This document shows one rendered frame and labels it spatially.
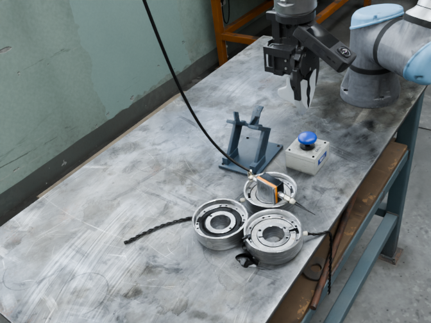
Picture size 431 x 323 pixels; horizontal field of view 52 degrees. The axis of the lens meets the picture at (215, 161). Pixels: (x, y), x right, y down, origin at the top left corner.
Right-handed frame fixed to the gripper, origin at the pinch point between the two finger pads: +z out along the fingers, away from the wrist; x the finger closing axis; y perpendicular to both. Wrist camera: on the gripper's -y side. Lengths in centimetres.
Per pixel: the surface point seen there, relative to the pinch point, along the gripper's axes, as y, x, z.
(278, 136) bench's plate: 11.0, -6.1, 14.0
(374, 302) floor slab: -11, -30, 94
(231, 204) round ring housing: 4.7, 21.7, 10.9
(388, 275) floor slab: -11, -43, 94
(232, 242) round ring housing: -0.8, 29.1, 11.8
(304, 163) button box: -1.2, 3.3, 11.5
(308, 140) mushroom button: -1.1, 1.1, 6.7
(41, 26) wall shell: 162, -39, 18
